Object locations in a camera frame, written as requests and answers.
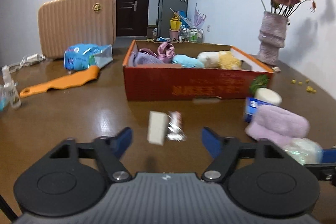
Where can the light blue soft item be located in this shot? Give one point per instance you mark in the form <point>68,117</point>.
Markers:
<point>187,62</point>

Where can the dark front door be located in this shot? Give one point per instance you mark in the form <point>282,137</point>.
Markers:
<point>132,17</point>

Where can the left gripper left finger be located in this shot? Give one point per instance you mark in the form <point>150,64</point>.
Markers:
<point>109,151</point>

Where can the purple folded cloth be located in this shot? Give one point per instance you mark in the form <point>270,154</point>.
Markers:
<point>144,57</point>

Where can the blue tissue pack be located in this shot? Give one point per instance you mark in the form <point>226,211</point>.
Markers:
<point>251,106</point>

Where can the white sponge block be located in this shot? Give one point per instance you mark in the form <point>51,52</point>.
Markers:
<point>157,127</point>

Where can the blue wet wipes pack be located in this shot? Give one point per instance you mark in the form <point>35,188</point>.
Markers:
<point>82,56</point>

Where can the white power strip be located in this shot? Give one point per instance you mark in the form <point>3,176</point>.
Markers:
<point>26,61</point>

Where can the pink satin scrunchie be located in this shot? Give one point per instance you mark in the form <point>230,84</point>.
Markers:
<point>166,52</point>

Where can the small white spray bottle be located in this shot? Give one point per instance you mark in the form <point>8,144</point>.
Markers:
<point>10,90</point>

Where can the lilac fluffy sock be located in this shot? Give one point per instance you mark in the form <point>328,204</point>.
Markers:
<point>277,125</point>

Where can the red cardboard box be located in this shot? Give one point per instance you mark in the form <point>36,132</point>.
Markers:
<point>171,82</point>

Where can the yellow bucket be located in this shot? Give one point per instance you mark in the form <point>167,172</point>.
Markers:
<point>175,23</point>

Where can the pink ribbed suitcase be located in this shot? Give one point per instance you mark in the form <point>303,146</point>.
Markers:
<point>64,23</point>

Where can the yellow petal crumbs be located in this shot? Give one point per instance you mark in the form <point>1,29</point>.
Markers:
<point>305,83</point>

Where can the white soft roll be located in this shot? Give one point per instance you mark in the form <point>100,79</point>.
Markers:
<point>209,59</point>

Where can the wrapped snack bar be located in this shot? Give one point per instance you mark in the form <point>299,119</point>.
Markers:
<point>174,130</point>

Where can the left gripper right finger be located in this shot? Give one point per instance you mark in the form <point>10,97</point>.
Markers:
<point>224,152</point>

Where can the clear bag pale green item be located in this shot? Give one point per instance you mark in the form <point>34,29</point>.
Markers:
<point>304,151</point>

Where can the wire rack with bottles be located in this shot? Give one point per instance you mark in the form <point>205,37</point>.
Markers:
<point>191,34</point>

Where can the yellow plush toy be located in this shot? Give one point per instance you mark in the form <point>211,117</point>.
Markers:
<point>228,61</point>

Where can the pink textured vase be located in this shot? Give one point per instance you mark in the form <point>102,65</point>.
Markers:
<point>272,35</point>

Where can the orange plastic strip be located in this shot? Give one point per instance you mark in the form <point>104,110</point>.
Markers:
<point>74,80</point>

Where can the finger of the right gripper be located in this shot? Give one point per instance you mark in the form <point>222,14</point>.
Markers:
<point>325,170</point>

